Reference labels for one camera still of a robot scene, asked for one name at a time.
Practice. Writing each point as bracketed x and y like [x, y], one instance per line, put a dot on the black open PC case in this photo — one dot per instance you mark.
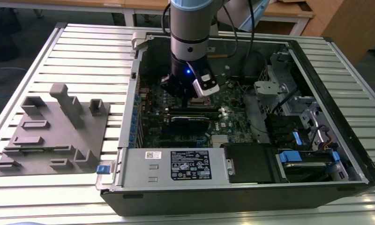
[206, 201]

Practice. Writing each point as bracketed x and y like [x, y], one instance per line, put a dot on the black office chair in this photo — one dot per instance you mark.
[3, 47]

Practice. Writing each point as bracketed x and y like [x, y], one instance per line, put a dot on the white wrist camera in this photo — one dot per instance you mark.
[210, 90]

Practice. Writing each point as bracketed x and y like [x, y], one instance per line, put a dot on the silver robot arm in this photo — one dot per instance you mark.
[189, 28]

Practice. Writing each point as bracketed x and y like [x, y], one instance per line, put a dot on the black expansion slot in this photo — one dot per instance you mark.
[178, 142]

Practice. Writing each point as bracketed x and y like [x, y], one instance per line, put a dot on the silver power supply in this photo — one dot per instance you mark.
[138, 173]

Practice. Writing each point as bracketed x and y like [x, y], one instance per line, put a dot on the grey parts rack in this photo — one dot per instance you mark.
[59, 140]

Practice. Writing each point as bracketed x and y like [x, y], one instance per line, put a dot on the black RAM slot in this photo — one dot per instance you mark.
[203, 113]
[203, 107]

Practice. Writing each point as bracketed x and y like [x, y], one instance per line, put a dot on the wooden desk white frame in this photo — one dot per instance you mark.
[66, 2]
[287, 11]

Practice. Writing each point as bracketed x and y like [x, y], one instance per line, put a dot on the silver finned heatsink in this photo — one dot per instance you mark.
[221, 139]

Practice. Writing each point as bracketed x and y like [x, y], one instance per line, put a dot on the hard disk in blue carrier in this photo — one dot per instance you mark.
[290, 156]

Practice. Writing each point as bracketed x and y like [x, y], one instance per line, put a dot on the silver metal disk bay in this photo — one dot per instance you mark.
[269, 87]

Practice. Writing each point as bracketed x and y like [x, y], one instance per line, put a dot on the wooden cabinet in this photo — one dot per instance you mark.
[348, 23]

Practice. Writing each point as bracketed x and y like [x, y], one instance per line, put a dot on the silver green CPU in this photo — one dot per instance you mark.
[198, 100]

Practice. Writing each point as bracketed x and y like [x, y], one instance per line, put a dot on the blue plastic bay tab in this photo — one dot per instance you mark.
[297, 138]

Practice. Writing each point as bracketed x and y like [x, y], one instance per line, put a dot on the black plastic shroud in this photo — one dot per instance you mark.
[250, 164]

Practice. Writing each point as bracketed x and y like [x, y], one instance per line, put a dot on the green RAM stick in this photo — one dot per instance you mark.
[34, 150]

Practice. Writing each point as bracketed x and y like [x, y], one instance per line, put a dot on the CPU socket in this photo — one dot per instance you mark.
[206, 104]

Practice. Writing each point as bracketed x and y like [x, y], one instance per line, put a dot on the blue case latch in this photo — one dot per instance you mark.
[103, 169]

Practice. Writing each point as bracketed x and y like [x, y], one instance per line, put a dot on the black graphics card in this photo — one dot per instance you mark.
[189, 127]

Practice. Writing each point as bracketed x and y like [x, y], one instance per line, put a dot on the green motherboard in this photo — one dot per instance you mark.
[234, 117]

